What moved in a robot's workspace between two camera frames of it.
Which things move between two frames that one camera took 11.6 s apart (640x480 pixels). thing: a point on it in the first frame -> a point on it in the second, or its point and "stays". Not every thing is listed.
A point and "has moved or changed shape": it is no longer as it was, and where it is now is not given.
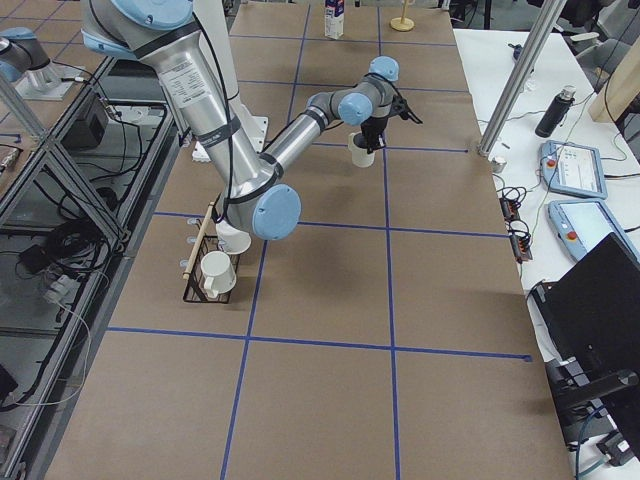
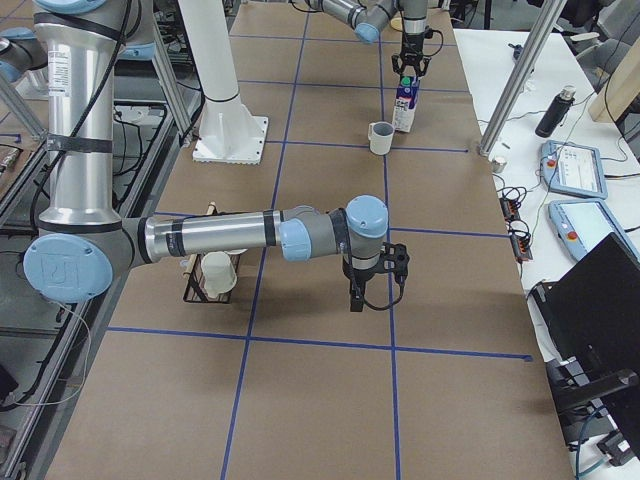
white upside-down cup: [218, 273] stays
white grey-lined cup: [359, 152] has moved or changed shape
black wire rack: [196, 286] stays
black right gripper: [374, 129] -> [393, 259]
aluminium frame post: [548, 15] stays
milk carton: [334, 15] -> [406, 98]
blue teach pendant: [573, 169] stays
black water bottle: [556, 112] stays
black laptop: [591, 313] stays
